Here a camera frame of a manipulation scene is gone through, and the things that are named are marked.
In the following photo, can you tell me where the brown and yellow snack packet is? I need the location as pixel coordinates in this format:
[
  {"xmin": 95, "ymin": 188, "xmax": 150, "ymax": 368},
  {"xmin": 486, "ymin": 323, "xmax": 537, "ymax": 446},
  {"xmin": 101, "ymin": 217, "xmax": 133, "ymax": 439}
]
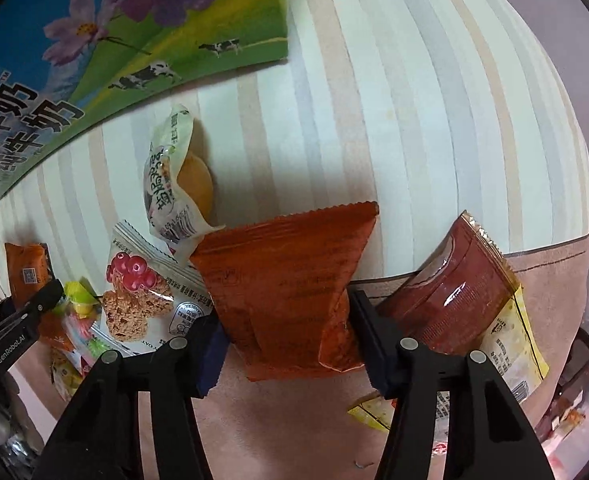
[{"xmin": 347, "ymin": 210, "xmax": 550, "ymax": 433}]

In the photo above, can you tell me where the white berry cookie packet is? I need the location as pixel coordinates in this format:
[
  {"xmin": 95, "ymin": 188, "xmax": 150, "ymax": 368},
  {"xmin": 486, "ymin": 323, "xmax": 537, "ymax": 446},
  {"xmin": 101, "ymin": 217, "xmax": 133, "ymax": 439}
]
[{"xmin": 94, "ymin": 221, "xmax": 212, "ymax": 358}]

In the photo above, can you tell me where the printed carton box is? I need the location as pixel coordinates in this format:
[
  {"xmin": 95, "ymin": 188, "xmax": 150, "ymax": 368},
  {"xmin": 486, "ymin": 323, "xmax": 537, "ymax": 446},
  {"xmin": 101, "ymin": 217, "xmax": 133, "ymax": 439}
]
[{"xmin": 0, "ymin": 0, "xmax": 290, "ymax": 202}]

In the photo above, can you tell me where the small orange snack packet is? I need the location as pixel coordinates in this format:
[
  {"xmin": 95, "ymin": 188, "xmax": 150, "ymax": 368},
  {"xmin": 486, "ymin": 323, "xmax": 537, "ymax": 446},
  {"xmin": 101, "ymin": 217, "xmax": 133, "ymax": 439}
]
[{"xmin": 4, "ymin": 242, "xmax": 52, "ymax": 311}]

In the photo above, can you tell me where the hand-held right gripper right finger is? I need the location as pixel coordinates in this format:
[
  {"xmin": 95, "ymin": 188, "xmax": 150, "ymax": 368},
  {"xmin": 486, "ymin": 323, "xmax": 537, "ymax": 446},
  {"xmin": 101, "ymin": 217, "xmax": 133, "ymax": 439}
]
[{"xmin": 347, "ymin": 290, "xmax": 560, "ymax": 480}]

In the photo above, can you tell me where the dark furniture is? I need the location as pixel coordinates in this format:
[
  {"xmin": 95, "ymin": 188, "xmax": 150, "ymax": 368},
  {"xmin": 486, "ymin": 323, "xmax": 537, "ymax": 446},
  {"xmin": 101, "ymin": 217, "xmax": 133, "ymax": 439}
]
[{"xmin": 549, "ymin": 327, "xmax": 589, "ymax": 426}]

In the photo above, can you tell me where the pale yellow snack packet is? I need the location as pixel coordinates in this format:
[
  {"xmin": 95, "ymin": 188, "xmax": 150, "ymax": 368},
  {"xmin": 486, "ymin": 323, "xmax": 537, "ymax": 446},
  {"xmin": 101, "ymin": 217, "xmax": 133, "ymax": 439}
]
[{"xmin": 49, "ymin": 350, "xmax": 90, "ymax": 401}]

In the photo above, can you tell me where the orange-red snack packet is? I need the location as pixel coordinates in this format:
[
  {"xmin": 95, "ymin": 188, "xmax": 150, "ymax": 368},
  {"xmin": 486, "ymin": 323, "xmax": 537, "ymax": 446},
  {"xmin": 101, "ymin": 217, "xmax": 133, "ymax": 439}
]
[{"xmin": 189, "ymin": 201, "xmax": 379, "ymax": 382}]

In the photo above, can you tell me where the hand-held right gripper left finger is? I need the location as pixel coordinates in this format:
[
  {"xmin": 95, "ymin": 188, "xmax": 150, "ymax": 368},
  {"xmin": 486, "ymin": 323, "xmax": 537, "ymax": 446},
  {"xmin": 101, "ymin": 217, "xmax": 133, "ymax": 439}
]
[{"xmin": 34, "ymin": 310, "xmax": 230, "ymax": 480}]

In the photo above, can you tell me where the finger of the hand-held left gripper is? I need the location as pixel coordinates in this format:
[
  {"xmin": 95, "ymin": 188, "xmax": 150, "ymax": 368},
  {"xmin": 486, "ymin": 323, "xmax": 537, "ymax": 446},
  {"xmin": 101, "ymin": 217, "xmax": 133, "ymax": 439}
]
[{"xmin": 0, "ymin": 277, "xmax": 65, "ymax": 346}]

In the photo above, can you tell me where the colourful candy packet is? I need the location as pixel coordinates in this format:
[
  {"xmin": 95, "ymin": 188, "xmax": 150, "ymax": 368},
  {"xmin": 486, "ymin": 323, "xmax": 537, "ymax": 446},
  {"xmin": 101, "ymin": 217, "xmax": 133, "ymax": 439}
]
[{"xmin": 49, "ymin": 280, "xmax": 105, "ymax": 376}]

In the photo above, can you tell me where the clear yellow pastry packet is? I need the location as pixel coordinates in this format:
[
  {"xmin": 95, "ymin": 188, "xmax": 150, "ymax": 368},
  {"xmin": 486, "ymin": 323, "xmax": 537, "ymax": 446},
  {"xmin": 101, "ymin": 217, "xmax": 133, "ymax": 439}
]
[{"xmin": 143, "ymin": 104, "xmax": 225, "ymax": 243}]

